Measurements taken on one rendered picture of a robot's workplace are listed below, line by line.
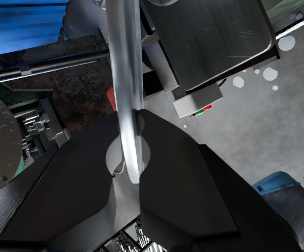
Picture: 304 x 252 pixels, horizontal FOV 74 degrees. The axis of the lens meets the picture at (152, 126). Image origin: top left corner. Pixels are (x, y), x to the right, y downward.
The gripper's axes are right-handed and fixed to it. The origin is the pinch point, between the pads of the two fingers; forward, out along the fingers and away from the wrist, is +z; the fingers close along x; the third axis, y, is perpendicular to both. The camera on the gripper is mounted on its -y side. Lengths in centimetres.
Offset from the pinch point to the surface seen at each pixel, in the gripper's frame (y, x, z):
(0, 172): 79, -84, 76
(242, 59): 0.3, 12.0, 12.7
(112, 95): 16.4, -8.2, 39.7
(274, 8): -4.2, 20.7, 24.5
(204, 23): -3.0, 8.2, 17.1
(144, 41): 2.6, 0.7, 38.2
